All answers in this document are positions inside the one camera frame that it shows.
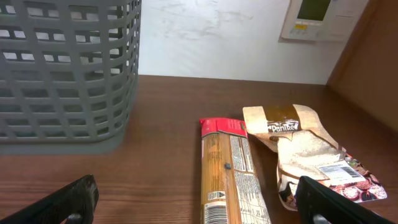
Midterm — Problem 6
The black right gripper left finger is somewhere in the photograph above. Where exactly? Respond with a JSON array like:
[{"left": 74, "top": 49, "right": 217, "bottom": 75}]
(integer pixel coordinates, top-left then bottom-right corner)
[{"left": 1, "top": 175, "right": 99, "bottom": 224}]

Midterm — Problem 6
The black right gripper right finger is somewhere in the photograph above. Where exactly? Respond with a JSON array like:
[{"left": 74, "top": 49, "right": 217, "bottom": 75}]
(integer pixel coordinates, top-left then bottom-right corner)
[{"left": 295, "top": 175, "right": 392, "bottom": 224}]

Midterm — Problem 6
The beige brown snack bag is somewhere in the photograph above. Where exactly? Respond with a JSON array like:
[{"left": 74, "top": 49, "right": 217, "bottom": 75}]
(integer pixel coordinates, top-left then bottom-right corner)
[{"left": 243, "top": 104, "right": 387, "bottom": 211}]

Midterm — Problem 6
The red spaghetti packet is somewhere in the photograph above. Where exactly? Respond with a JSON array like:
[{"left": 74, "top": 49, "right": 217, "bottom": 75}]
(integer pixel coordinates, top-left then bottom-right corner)
[{"left": 200, "top": 118, "right": 271, "bottom": 224}]

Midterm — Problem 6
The grey plastic basket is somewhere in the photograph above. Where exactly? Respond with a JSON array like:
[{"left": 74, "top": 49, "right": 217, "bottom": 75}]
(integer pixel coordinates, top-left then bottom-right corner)
[{"left": 1, "top": 0, "right": 142, "bottom": 154}]

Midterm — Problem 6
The white wall control panel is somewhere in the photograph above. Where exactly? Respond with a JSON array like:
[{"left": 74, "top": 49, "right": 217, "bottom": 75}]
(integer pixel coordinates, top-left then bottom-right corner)
[{"left": 280, "top": 0, "right": 368, "bottom": 42}]

